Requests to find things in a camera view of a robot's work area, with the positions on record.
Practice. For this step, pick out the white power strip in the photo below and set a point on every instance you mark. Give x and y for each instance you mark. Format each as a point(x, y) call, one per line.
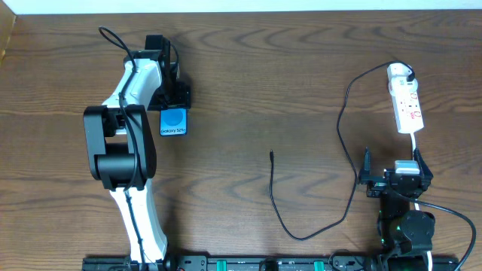
point(408, 114)

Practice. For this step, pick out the brown cardboard panel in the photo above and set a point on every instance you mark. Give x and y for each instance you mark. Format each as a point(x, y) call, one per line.
point(7, 20)

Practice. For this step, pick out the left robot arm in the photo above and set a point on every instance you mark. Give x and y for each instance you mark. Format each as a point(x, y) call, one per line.
point(120, 144)

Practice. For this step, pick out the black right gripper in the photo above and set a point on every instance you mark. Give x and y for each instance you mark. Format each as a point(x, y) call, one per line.
point(376, 181)

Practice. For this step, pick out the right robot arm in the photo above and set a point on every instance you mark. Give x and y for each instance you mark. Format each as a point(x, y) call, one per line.
point(406, 233)

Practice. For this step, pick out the blue Samsung Galaxy smartphone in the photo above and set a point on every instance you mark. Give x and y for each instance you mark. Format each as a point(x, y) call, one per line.
point(174, 122)

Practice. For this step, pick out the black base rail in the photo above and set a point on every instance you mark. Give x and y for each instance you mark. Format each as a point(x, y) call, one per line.
point(203, 263)

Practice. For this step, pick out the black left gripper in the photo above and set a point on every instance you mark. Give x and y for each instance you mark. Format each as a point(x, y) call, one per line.
point(181, 99)

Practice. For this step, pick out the white charger plug adapter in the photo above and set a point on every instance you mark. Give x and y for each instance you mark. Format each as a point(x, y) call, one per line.
point(401, 78)

